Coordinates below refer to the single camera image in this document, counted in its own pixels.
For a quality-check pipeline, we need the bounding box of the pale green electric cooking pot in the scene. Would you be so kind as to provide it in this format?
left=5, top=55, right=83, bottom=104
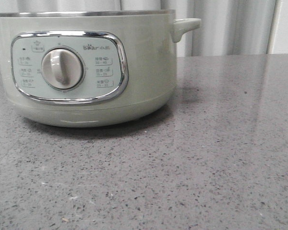
left=0, top=10, right=201, bottom=127

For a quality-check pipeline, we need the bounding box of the white pleated curtain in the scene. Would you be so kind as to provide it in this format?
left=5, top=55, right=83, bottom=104
left=0, top=0, right=288, bottom=57

